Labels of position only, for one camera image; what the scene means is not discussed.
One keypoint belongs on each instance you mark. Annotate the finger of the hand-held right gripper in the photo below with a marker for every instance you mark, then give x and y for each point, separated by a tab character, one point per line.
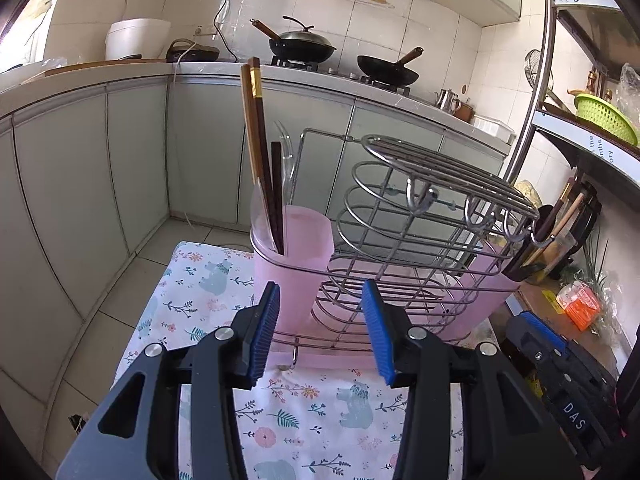
545	332

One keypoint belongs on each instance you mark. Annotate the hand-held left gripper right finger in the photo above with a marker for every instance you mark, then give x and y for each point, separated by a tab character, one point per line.
377	332

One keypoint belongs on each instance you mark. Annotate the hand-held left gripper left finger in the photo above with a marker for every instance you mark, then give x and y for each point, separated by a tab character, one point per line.
265	332

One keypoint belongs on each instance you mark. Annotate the pink plastic utensil cup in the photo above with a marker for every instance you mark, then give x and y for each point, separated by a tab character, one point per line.
300	265
487	285

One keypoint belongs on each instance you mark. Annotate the clear plastic utensil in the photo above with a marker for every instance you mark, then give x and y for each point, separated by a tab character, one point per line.
260	220

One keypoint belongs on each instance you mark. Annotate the clear plastic fork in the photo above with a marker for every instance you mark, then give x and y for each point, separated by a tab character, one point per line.
286	160

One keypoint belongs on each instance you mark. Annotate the orange packet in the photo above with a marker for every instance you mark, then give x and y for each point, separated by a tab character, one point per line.
580	305

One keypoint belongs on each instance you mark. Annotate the pink drip tray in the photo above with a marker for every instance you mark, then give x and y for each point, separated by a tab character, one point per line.
325	359

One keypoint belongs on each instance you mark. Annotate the green leafy vegetable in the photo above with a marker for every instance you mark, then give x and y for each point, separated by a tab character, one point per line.
590	262

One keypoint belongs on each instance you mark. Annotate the floral tablecloth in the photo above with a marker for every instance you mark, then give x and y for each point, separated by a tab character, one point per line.
310	410

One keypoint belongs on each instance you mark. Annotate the napa cabbage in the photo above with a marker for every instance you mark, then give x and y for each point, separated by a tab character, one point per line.
529	192

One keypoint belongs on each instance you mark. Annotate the grey kitchen base cabinets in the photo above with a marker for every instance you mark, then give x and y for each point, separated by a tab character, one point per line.
200	150

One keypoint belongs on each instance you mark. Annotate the white rectangular tray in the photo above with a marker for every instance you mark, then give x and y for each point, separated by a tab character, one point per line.
492	127

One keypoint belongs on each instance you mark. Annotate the green plastic basket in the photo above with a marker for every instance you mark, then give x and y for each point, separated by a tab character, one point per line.
607	120

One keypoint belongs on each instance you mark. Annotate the small metal kettle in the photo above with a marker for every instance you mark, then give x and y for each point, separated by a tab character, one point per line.
446	101

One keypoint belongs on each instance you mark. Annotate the amber glass bottle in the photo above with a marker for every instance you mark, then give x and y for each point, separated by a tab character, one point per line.
608	95
593	82

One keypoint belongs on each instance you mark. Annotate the large clear plastic bag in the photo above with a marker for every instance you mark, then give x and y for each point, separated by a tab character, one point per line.
630	92

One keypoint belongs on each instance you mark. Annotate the gas stove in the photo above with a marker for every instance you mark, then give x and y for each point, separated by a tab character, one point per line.
300	66

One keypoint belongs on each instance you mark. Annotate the black wok with lid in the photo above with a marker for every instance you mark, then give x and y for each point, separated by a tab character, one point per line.
302	47

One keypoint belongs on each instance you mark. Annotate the black round electric cooker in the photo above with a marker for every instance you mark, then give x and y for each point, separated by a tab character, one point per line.
195	52

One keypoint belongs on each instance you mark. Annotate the metal storage shelf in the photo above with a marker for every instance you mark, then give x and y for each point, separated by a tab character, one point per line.
545	35

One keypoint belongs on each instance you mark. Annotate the wooden cutting board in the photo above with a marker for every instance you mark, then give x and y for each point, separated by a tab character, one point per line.
100	65

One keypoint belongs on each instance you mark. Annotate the white rice cooker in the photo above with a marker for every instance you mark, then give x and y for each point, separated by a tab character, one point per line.
137	40

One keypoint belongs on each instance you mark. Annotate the window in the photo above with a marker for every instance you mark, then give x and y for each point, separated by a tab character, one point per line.
32	35

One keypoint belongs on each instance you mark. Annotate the white wall outlet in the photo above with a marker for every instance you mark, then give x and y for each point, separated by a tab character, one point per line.
205	30

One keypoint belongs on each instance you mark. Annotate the white wall power strip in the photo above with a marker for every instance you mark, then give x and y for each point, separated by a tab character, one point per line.
227	5

